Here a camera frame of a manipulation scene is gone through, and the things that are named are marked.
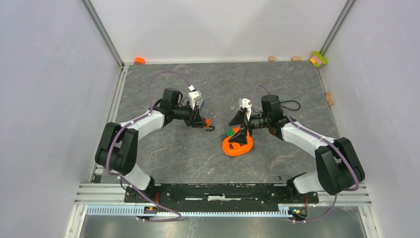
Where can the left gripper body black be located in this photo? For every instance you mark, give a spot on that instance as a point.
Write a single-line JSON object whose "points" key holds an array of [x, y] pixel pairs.
{"points": [[192, 113]]}

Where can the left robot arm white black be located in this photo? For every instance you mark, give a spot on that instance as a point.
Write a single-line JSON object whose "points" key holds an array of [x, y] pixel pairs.
{"points": [[118, 146]]}

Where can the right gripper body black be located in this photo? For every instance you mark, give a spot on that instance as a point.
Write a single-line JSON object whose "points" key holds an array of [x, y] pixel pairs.
{"points": [[248, 125]]}

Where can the orange ring toy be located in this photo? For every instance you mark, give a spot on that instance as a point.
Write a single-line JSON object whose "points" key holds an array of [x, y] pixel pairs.
{"points": [[234, 149]]}

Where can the wooden arch piece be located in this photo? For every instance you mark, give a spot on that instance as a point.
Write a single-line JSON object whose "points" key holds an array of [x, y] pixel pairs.
{"points": [[329, 100]]}

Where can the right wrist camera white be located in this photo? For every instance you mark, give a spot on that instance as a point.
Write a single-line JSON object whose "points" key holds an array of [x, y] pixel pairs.
{"points": [[246, 107]]}

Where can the wooden block right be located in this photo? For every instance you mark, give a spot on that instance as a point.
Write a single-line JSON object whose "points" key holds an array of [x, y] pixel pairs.
{"points": [[296, 58]]}

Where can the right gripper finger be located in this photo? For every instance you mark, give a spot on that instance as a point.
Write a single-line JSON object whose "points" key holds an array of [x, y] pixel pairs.
{"points": [[239, 135], [238, 119]]}

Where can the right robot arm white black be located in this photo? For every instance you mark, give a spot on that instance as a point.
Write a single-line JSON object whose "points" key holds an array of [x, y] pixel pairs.
{"points": [[337, 165]]}

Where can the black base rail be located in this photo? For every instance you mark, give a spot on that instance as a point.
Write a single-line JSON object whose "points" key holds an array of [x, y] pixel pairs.
{"points": [[221, 197]]}

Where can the white toothed cable duct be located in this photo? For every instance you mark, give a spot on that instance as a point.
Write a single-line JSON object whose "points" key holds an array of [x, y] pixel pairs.
{"points": [[140, 210]]}

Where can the green toy brick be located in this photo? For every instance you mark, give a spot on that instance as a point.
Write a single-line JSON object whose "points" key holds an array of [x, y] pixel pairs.
{"points": [[230, 133]]}

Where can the green pink brick stack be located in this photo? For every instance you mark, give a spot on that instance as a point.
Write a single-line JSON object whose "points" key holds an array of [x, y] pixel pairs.
{"points": [[318, 60]]}

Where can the black cable loop lock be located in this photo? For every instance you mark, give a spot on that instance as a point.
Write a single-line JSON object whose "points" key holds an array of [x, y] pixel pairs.
{"points": [[291, 105]]}

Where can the orange black padlock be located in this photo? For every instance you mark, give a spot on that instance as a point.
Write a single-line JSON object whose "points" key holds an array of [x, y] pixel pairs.
{"points": [[209, 126]]}

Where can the orange cap at wall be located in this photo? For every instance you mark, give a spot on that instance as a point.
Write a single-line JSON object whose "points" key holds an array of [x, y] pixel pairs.
{"points": [[138, 60]]}

